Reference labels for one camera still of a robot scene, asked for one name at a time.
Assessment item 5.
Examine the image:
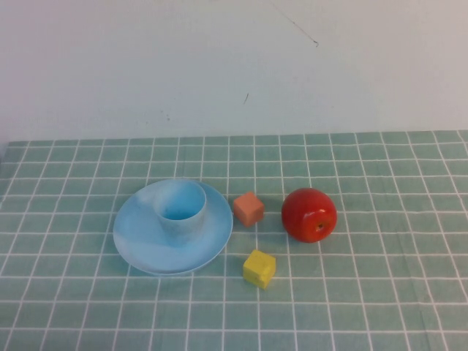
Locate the orange cube block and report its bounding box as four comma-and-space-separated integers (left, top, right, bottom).
233, 191, 265, 227

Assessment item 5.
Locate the light blue plastic plate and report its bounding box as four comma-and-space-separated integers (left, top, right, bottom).
112, 178, 234, 276

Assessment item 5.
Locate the yellow cube block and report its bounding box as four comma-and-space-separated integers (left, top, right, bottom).
242, 249, 277, 290

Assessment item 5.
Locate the red toy apple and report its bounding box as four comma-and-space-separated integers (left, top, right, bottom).
281, 187, 339, 244

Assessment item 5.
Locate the light blue plastic cup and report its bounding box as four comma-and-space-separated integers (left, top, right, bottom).
152, 178, 208, 249

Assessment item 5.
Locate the green checked tablecloth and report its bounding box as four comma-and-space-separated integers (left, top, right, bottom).
0, 130, 468, 351

